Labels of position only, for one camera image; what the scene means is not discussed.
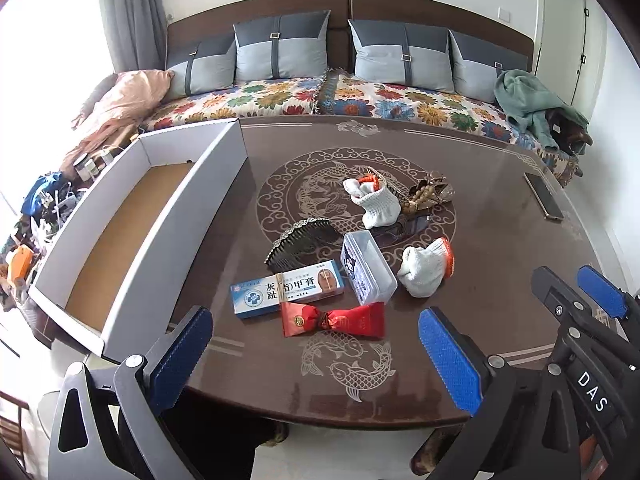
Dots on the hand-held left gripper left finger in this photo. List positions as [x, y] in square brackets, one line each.
[182, 355]

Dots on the brown sofa backrest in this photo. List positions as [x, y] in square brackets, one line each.
[440, 12]

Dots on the white cardboard box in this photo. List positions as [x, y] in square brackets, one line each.
[125, 230]

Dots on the green cloth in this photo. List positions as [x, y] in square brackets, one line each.
[525, 95]

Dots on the clear plastic box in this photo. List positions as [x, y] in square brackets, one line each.
[367, 270]

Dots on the blue white medicine box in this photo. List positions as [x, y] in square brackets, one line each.
[260, 297]

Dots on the pink blanket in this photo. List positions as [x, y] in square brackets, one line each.
[120, 105]

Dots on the dark brown bag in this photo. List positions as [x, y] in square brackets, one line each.
[570, 132]

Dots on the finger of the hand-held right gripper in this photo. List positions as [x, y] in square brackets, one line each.
[556, 302]
[602, 292]

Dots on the white door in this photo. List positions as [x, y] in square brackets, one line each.
[575, 50]

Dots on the white knit glove orange cuff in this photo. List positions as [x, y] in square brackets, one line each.
[420, 267]
[377, 207]

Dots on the silver rhinestone hair clip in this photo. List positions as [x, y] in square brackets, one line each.
[440, 185]

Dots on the dark hair comb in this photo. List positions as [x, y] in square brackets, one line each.
[300, 245]

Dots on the grey curtain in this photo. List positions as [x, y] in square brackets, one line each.
[132, 15]

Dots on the grey sofa cushions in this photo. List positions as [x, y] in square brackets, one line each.
[260, 7]

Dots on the blue cloth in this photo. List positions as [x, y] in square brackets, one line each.
[42, 192]

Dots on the black smartphone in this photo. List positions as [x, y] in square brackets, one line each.
[544, 196]

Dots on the red foil packet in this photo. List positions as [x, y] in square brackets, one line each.
[360, 320]

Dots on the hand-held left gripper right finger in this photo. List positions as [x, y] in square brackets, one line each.
[450, 360]

